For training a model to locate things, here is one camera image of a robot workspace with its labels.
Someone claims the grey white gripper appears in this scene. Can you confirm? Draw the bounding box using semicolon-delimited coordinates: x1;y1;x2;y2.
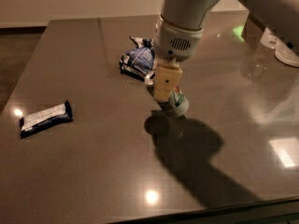
153;16;203;103

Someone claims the blue crumpled chip bag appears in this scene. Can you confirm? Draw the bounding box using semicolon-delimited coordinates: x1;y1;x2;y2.
119;36;155;79

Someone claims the dark blue snack bar wrapper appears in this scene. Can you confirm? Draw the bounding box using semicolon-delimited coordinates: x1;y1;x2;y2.
19;101;73;138

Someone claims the white green 7up can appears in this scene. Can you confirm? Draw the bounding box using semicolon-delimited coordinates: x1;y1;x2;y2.
144;70;189;118

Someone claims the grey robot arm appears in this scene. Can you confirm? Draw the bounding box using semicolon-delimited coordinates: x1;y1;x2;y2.
154;0;299;102

